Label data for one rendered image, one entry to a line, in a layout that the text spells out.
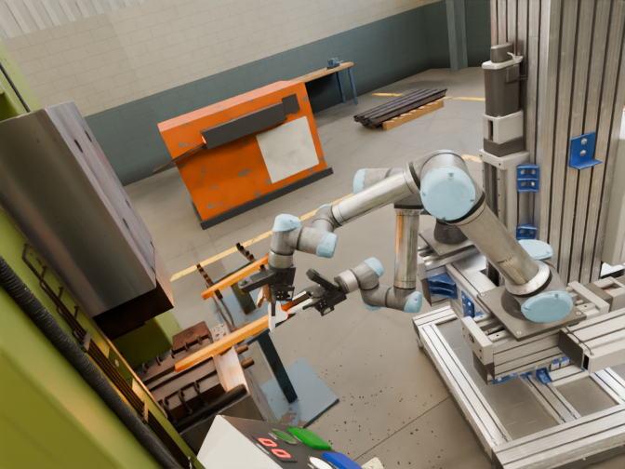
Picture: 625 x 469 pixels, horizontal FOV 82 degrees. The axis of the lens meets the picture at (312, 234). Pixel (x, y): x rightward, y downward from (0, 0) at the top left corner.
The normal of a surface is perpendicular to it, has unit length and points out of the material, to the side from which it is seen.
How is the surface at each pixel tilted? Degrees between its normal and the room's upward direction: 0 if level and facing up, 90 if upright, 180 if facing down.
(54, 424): 90
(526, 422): 0
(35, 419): 90
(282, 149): 90
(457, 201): 83
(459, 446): 0
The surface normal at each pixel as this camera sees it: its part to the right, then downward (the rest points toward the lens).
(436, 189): -0.31, 0.45
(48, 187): 0.40, 0.36
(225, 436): -0.54, -0.46
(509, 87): 0.16, 0.45
